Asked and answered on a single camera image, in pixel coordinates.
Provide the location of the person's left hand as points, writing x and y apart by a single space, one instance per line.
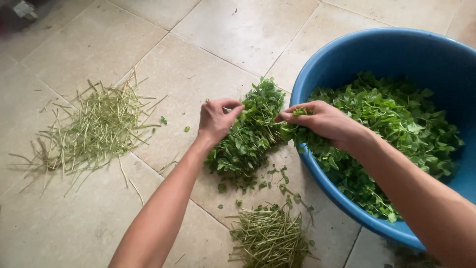
214 121

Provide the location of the person's right hand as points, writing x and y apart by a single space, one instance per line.
327 123

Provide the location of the green herb sprig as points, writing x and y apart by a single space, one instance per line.
302 111

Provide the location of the bunch of leafy green herbs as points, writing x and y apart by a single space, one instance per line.
249 137

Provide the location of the heap of picked green leaves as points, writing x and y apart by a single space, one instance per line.
390 134

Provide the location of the large pile of bare stems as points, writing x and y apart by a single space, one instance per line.
96 126

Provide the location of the large blue plastic basin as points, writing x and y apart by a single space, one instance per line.
427 56

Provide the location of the small pile of cut stems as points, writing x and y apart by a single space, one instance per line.
269 238

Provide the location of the white object in corner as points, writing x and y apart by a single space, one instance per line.
25 9

